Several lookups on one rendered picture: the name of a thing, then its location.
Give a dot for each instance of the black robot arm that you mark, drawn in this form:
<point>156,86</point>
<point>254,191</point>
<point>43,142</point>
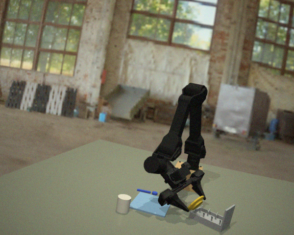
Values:
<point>190,101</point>

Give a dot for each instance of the light blue flat slab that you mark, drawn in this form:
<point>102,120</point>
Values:
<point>149,203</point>

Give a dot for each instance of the beige cylinder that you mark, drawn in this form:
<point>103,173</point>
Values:
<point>123,203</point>

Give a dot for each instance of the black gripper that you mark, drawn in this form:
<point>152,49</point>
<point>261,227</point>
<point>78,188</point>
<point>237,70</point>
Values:
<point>170,197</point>

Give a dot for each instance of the grey dish rack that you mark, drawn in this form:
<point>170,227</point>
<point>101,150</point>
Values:
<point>213,220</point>

